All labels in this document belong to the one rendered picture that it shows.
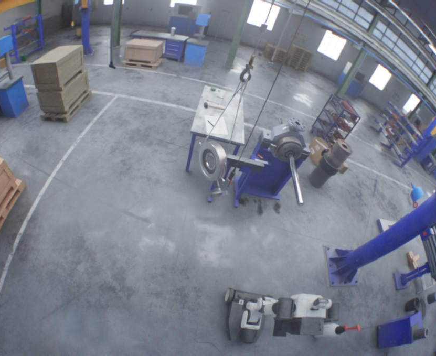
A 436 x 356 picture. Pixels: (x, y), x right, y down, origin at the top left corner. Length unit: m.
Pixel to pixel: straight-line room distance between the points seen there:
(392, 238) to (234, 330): 2.27
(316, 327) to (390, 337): 2.88
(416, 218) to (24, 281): 4.91
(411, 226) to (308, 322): 1.90
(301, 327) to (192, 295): 1.51
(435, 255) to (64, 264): 6.03
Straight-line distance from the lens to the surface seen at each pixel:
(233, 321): 2.49
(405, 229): 2.94
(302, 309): 1.45
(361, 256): 3.34
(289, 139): 2.59
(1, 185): 3.59
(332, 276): 3.58
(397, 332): 4.17
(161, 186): 3.12
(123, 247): 2.72
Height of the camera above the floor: 2.54
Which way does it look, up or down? 49 degrees down
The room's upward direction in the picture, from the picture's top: 21 degrees clockwise
